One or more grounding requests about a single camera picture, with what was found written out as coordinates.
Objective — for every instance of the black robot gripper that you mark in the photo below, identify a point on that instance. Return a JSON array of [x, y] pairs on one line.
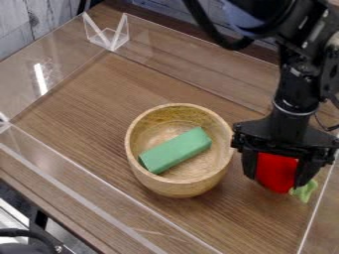
[[311, 146]]

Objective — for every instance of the red plush strawberry toy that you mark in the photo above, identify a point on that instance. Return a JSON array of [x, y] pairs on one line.
[[274, 173]]

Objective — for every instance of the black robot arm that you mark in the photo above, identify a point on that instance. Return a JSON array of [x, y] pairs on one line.
[[305, 29]]

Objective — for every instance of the wooden bowl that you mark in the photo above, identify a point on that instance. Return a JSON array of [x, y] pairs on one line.
[[160, 124]]

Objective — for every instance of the green rectangular block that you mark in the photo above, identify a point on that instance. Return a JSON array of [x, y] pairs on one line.
[[175, 151]]

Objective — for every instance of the clear acrylic corner bracket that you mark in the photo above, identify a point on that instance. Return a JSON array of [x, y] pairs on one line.
[[111, 39]]

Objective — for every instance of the black table leg bracket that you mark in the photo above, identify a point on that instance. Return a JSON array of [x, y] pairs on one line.
[[38, 226]]

